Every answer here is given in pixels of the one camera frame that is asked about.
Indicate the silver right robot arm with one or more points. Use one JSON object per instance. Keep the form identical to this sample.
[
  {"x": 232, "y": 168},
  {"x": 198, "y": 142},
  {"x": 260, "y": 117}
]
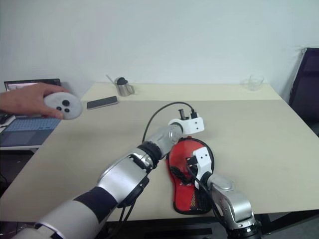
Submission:
[{"x": 236, "y": 204}]

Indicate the steel milk pitcher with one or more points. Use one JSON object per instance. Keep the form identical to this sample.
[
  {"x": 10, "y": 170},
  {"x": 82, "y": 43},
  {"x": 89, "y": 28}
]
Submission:
[{"x": 124, "y": 90}]

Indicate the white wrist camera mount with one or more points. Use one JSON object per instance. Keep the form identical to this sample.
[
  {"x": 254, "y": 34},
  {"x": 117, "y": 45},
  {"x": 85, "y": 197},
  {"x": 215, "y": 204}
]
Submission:
[
  {"x": 203, "y": 159},
  {"x": 194, "y": 125}
]

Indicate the black and red paddle case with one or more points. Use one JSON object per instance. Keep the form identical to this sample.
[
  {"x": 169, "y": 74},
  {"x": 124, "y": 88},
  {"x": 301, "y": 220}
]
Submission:
[{"x": 182, "y": 152}]

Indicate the black rounded lid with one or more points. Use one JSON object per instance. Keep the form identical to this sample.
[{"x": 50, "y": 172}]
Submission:
[{"x": 122, "y": 81}]

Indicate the black handheld device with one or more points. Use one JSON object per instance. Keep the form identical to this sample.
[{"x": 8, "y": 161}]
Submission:
[{"x": 3, "y": 119}]

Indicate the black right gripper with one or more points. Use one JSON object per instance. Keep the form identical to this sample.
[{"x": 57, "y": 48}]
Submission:
[{"x": 192, "y": 164}]

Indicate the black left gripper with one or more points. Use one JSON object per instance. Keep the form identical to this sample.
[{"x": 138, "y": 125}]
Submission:
[{"x": 184, "y": 114}]

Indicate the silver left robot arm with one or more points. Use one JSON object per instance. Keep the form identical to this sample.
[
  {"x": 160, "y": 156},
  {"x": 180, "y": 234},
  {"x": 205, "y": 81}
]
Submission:
[{"x": 124, "y": 174}]

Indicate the open grey laptop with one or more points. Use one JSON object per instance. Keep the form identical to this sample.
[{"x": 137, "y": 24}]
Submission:
[{"x": 25, "y": 134}]

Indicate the black chair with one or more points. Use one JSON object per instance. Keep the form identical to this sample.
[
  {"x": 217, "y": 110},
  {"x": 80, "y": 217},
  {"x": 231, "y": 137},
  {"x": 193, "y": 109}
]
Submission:
[{"x": 306, "y": 87}]

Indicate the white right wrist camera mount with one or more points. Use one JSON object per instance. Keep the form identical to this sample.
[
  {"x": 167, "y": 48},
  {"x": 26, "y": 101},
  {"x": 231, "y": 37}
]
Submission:
[{"x": 203, "y": 159}]

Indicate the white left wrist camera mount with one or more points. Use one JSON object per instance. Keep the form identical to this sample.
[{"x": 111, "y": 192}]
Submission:
[{"x": 194, "y": 125}]

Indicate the white round controller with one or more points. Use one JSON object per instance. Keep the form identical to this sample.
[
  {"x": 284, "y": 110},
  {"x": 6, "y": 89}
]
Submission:
[{"x": 72, "y": 109}]

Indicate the black smartphone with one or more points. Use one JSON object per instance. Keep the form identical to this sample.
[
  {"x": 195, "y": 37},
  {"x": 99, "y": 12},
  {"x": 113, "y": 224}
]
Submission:
[{"x": 102, "y": 102}]

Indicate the clear glass bowl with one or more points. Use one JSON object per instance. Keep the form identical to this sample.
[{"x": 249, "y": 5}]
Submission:
[{"x": 253, "y": 83}]

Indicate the person's bare hand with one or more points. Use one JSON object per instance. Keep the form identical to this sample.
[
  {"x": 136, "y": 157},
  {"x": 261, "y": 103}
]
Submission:
[{"x": 25, "y": 102}]

